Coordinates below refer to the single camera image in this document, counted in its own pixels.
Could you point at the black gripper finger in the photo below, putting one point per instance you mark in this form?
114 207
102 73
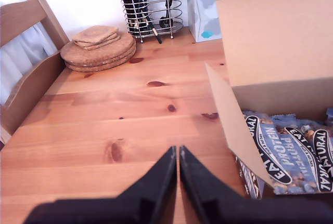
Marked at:
200 198
156 195

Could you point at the snack bar carton box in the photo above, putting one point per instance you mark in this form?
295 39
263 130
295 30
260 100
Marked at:
273 39

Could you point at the cloud print tissue box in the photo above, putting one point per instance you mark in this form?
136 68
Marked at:
205 16

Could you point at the blue wrapped snack bar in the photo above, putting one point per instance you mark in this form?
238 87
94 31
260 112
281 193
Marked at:
296 156
322 156
330 118
270 156

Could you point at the round cork trivet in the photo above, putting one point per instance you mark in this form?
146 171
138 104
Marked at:
88 65
69 52
88 70

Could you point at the square cork coaster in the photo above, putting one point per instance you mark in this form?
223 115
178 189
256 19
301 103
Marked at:
93 34
104 47
115 38

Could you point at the white fabric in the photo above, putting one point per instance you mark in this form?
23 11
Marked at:
15 52

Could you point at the wooden chair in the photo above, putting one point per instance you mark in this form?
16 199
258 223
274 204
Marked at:
26 16

